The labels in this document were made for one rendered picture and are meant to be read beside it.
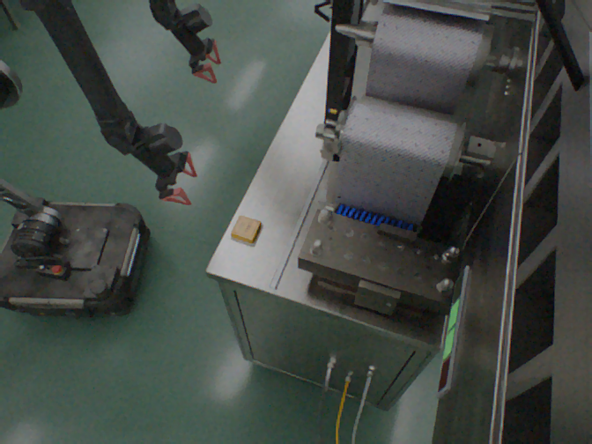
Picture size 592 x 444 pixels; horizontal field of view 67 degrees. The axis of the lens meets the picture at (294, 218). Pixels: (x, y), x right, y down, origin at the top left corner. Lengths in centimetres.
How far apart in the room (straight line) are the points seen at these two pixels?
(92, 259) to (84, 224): 23
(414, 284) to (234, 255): 50
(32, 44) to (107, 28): 55
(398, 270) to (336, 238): 17
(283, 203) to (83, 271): 113
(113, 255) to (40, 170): 101
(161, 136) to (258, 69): 227
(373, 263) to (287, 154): 55
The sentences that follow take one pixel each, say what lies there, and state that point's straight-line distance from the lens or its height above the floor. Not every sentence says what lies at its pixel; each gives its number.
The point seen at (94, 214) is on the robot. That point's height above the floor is 24.
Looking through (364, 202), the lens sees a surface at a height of 106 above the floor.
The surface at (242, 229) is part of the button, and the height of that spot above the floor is 92.
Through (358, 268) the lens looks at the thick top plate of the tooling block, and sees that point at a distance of 112.
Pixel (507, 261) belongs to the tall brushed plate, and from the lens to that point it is 72.
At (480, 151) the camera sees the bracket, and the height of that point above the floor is 129.
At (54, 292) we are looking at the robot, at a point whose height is 24.
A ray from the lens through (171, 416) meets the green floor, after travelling 211.
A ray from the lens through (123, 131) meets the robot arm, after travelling 109.
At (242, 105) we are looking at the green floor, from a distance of 304.
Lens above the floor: 201
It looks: 56 degrees down
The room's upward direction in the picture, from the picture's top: straight up
